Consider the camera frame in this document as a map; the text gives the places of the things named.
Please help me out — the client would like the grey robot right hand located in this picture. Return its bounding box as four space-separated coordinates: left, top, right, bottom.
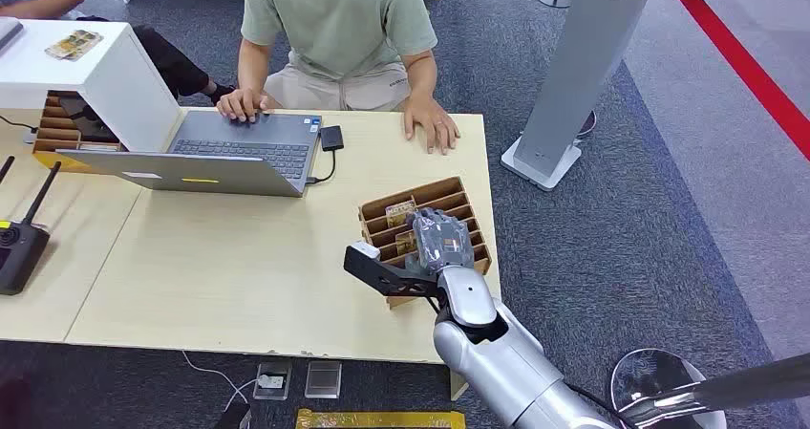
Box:
406 207 476 273

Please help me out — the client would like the person's right hand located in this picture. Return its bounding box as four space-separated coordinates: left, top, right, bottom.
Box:
215 88 274 124

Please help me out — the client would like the person's left hand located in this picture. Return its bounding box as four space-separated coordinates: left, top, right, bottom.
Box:
402 98 461 157

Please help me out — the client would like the wooden slotted card organizer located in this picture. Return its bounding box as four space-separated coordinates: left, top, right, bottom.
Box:
32 90 123 174
358 176 493 311

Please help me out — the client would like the grey open laptop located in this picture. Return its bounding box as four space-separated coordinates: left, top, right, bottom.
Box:
55 109 323 199

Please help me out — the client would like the black usb adapter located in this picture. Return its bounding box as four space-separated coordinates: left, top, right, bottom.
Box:
318 125 346 153

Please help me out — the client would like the white box stand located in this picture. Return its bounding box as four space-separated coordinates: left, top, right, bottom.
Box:
0 19 185 157

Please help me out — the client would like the grey kiosk stand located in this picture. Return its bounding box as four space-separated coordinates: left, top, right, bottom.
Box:
501 0 665 192

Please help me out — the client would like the yellow tape strip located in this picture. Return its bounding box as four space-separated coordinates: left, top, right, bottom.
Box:
295 408 468 429

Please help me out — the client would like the floor socket box with plug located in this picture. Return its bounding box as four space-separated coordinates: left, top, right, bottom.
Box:
252 357 294 402

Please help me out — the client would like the grey flat device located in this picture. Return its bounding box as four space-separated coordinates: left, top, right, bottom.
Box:
0 16 25 54

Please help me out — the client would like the black router with antennas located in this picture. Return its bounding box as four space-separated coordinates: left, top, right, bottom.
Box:
0 155 63 297

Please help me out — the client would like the black power adapter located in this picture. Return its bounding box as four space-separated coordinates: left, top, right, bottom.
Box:
213 400 253 429

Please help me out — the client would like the chrome stanchion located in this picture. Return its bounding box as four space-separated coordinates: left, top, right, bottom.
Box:
609 348 810 429

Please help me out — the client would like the red barrier belt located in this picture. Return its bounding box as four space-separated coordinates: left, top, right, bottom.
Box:
662 0 810 162

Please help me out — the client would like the black bracket wrist camera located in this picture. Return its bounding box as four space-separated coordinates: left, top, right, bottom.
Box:
343 241 445 302

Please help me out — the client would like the black adapter cable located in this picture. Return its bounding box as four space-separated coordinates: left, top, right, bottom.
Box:
305 150 338 185

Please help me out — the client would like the thin black cable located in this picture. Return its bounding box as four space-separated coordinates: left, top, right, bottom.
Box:
0 115 39 135

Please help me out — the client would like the white floor cable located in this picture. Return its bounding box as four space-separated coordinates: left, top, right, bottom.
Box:
181 350 262 413

